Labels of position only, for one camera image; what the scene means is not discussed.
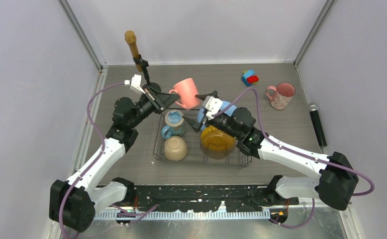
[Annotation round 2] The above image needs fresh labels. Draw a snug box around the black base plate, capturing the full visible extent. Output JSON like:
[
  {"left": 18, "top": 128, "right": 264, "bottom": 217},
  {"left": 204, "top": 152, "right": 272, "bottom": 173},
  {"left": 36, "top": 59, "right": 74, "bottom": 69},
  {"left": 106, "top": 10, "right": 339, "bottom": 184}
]
[{"left": 135, "top": 185, "right": 299, "bottom": 213}]

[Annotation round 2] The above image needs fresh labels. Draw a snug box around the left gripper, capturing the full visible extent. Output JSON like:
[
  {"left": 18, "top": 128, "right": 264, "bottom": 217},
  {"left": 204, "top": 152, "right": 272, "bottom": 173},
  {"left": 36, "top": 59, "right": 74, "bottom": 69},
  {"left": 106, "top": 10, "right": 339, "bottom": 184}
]
[{"left": 129, "top": 86, "right": 180, "bottom": 128}]

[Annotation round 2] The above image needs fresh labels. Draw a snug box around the beige floral bowl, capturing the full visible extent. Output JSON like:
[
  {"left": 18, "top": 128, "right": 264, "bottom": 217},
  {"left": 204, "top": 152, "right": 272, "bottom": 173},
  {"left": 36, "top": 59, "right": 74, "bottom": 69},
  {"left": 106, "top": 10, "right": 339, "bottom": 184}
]
[{"left": 164, "top": 136, "right": 188, "bottom": 161}]

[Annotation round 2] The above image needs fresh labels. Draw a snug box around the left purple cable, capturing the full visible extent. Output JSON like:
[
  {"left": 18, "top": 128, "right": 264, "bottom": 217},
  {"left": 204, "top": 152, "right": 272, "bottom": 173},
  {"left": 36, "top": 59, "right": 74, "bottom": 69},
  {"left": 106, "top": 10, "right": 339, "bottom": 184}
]
[{"left": 58, "top": 81, "right": 161, "bottom": 239}]

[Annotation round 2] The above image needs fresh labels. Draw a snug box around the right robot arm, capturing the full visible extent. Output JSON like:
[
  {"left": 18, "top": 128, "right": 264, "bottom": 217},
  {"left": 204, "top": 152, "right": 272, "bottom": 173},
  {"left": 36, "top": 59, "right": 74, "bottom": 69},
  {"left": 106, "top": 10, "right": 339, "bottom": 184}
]
[{"left": 185, "top": 91, "right": 359, "bottom": 211}]

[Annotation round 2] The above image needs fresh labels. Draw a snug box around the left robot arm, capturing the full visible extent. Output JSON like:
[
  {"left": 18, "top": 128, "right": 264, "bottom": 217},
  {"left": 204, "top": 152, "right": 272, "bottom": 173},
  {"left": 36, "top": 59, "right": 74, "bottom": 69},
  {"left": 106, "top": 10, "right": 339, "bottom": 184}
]
[{"left": 49, "top": 89, "right": 180, "bottom": 238}]

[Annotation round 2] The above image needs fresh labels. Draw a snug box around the black handheld microphone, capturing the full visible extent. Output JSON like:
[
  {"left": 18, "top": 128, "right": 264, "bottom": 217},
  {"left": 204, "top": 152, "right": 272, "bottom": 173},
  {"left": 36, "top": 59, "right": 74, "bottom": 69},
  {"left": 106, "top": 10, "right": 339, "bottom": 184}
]
[{"left": 308, "top": 103, "right": 327, "bottom": 148}]

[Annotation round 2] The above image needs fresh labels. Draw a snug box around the yellow plate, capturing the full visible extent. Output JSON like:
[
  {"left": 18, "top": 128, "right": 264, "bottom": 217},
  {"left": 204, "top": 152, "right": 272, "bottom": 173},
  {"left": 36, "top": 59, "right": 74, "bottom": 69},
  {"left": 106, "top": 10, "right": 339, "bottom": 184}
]
[{"left": 200, "top": 126, "right": 236, "bottom": 152}]

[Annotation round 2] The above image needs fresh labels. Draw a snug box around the light blue plate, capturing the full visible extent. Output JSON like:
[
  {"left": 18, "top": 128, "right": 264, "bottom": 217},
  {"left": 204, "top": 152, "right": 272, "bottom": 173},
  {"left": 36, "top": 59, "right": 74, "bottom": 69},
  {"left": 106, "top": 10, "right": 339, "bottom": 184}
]
[{"left": 197, "top": 100, "right": 239, "bottom": 132}]

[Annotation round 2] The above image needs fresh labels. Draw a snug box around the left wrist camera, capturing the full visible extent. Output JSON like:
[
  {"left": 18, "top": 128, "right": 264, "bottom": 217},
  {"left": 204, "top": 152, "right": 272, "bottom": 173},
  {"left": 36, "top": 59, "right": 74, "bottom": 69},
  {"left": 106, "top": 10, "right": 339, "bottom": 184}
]
[{"left": 130, "top": 74, "right": 145, "bottom": 95}]

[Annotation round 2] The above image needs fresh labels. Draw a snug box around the black wire dish rack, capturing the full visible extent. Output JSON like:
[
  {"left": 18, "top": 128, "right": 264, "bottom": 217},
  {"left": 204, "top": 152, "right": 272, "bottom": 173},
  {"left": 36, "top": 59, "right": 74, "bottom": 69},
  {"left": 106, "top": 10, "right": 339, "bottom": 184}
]
[{"left": 153, "top": 108, "right": 252, "bottom": 167}]

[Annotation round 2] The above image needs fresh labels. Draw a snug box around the colourful toy block stack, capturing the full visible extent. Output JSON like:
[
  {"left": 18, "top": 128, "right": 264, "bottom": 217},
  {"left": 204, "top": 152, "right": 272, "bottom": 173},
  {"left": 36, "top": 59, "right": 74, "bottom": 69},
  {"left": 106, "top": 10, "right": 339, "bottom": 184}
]
[{"left": 241, "top": 69, "right": 259, "bottom": 87}]

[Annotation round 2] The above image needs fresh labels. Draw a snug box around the pink patterned mug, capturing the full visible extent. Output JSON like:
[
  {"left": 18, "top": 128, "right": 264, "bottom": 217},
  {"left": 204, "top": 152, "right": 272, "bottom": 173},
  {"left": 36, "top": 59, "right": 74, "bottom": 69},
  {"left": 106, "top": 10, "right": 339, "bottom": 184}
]
[{"left": 265, "top": 83, "right": 296, "bottom": 110}]

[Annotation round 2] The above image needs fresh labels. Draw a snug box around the plain pink mug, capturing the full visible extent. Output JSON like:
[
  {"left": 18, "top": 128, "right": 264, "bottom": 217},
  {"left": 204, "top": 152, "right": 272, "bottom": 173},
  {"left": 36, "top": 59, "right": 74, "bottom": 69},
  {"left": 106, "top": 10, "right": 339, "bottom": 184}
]
[{"left": 169, "top": 78, "right": 200, "bottom": 110}]

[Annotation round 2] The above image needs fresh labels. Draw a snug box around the black microphone stand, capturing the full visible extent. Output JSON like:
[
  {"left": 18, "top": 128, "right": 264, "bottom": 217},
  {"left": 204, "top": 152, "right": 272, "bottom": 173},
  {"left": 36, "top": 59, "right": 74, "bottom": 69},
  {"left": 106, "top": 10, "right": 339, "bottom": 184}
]
[{"left": 133, "top": 55, "right": 161, "bottom": 92}]

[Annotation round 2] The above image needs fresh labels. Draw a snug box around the brown microphone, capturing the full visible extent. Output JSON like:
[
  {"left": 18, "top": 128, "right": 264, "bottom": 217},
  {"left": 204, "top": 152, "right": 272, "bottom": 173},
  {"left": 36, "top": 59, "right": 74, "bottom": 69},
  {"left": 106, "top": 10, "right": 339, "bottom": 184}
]
[{"left": 124, "top": 30, "right": 142, "bottom": 72}]

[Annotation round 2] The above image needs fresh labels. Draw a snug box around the blue glazed mug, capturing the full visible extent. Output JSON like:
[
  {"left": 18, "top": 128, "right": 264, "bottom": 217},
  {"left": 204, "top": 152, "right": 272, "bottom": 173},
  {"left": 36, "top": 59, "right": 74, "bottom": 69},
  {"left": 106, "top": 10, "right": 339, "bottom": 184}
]
[{"left": 161, "top": 110, "right": 186, "bottom": 139}]

